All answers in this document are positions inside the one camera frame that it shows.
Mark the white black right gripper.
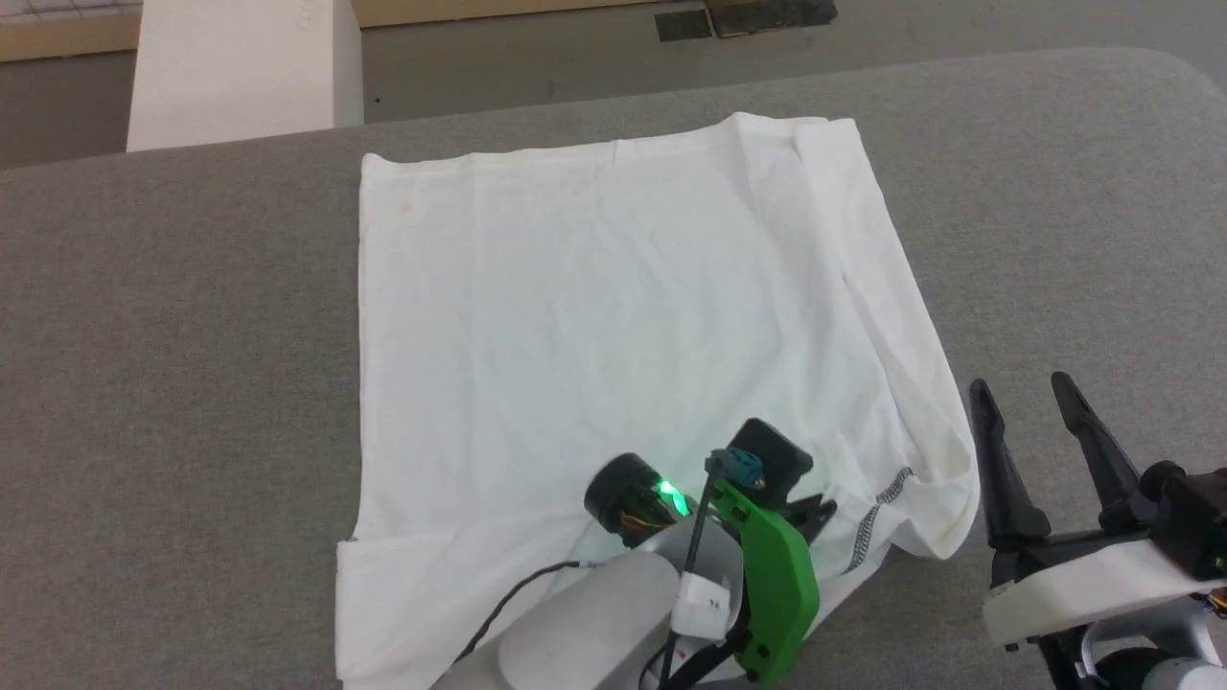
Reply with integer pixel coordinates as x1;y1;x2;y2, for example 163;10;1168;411
967;371;1227;650

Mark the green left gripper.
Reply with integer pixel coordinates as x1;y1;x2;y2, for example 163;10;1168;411
714;482;838;687

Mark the white t-shirt garment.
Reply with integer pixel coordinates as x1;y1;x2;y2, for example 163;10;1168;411
334;112;981;690

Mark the black round motor green light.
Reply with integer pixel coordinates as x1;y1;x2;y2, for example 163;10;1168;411
584;453;693;549

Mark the large dark floor mat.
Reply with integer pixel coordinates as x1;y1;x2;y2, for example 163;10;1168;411
706;0;840;37

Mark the small dark floor mat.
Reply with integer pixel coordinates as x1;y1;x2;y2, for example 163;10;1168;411
655;10;715;42

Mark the white rectangular block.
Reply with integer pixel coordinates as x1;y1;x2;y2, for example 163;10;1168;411
127;0;365;152

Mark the wooden baseboard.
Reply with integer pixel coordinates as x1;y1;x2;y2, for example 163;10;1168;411
0;0;672;63

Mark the black cable with white label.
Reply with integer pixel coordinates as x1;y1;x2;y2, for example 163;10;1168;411
657;450;763;690

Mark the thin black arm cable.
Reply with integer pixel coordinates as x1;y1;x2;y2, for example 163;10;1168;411
458;559;600;664

